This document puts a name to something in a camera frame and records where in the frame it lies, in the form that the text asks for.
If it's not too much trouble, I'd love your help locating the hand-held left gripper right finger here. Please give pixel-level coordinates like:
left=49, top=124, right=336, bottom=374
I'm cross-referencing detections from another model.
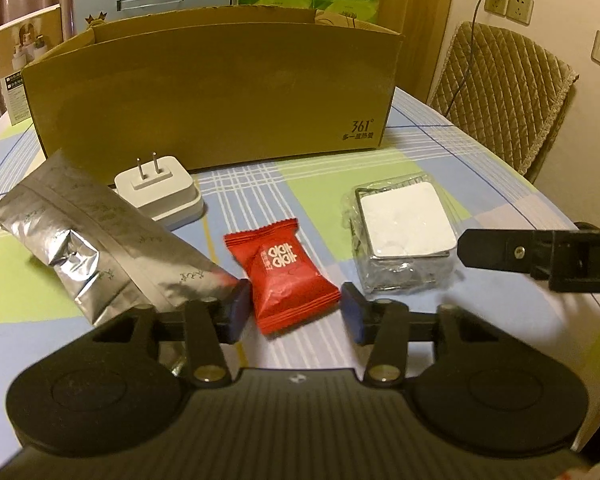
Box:
left=340, top=282, right=501, bottom=388

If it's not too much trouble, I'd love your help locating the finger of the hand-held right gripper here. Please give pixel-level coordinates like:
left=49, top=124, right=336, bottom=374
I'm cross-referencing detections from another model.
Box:
left=457, top=229, right=556, bottom=277

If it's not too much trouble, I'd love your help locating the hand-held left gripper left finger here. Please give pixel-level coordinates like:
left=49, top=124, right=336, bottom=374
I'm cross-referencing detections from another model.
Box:
left=92, top=280, right=253, bottom=388

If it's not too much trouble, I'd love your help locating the red candy packet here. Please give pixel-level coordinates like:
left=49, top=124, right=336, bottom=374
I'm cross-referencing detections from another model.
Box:
left=223, top=217, right=342, bottom=337

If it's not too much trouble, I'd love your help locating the brown cardboard box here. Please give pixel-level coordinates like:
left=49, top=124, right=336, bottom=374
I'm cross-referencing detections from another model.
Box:
left=21, top=4, right=405, bottom=173

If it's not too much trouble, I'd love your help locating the checkered cloth covered desktop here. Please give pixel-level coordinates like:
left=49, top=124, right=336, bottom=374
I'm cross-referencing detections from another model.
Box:
left=0, top=85, right=600, bottom=396

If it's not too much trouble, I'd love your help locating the clear wrapped white block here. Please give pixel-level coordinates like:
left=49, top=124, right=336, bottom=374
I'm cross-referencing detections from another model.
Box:
left=341, top=172, right=462, bottom=295

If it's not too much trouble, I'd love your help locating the white power adapter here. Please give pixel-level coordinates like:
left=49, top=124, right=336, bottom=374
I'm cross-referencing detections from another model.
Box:
left=114, top=151, right=204, bottom=227

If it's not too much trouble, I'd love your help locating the chair with quilted cover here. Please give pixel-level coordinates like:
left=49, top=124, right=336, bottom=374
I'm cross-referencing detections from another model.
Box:
left=427, top=21, right=580, bottom=184

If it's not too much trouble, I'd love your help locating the silver foil pouch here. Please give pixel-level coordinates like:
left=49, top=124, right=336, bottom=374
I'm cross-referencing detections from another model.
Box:
left=0, top=149, right=243, bottom=328

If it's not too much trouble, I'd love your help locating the wooden door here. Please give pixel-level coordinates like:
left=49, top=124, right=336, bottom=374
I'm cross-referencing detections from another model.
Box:
left=380, top=0, right=461, bottom=106

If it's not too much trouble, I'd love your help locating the white picture box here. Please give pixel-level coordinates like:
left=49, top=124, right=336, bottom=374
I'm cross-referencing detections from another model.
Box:
left=0, top=4, right=63, bottom=126

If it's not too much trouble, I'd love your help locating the grey power cable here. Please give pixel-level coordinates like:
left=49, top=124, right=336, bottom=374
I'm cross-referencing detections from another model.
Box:
left=447, top=0, right=496, bottom=111

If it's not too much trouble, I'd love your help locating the empty wall socket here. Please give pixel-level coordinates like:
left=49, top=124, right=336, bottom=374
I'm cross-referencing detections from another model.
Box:
left=507, top=0, right=535, bottom=25

